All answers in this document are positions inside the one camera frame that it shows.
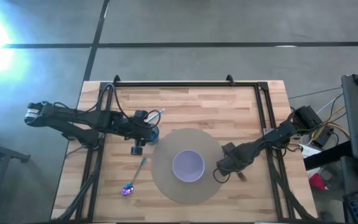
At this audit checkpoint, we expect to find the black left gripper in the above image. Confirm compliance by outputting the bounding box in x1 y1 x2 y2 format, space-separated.
124 110 155 156

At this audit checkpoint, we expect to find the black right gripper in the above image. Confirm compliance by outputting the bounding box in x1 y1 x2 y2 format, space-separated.
215 142 254 175

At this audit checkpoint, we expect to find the blue drinking straw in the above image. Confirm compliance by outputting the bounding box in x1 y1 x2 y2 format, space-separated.
144 108 165 123

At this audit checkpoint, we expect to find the iridescent purple spoon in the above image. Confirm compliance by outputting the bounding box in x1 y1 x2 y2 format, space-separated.
121 157 148 197

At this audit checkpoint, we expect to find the blue glass cup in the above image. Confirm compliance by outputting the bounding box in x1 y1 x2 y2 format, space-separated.
149 123 161 146

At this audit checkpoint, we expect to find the pale lilac bowl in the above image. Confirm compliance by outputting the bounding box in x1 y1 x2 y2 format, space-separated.
172 149 206 184

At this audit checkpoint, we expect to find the round beige placemat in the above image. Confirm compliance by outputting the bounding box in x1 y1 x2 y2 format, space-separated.
150 128 226 205

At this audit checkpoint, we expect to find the white paper sheet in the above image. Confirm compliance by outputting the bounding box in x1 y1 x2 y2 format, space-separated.
300 143 322 159

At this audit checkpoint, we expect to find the red item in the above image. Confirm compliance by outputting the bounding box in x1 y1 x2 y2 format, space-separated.
308 173 326 191

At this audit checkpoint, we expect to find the black power box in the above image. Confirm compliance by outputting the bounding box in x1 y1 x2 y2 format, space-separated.
311 126 334 147

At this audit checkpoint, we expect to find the black beam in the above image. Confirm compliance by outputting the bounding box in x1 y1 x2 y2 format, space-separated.
303 141 354 171

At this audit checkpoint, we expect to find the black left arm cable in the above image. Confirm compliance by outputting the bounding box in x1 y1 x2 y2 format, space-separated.
85 83 163 130

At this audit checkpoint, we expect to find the black metal table frame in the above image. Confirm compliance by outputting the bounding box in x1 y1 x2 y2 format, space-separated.
50 74 318 223

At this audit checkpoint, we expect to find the yellow cable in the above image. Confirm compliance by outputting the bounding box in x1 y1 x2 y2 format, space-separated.
311 105 351 141

